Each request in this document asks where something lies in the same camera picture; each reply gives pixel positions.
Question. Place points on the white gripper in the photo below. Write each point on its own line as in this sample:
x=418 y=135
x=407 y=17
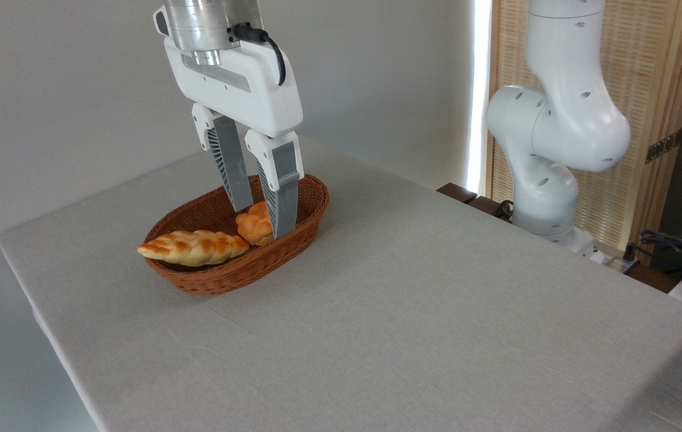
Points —
x=245 y=90

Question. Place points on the long braided bread loaf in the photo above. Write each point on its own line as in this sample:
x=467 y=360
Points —
x=194 y=247

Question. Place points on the round bread roll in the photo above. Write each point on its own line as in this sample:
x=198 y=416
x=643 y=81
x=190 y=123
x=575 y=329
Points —
x=254 y=227

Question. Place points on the brown wicker basket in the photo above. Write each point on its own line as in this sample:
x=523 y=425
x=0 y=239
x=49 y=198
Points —
x=227 y=279

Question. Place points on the grey tablecloth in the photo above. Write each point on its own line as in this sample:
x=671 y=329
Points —
x=412 y=312

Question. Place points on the white power strip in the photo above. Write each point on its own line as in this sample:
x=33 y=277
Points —
x=613 y=262

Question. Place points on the dark metal screen hinge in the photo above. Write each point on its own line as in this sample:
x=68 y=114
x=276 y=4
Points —
x=664 y=146

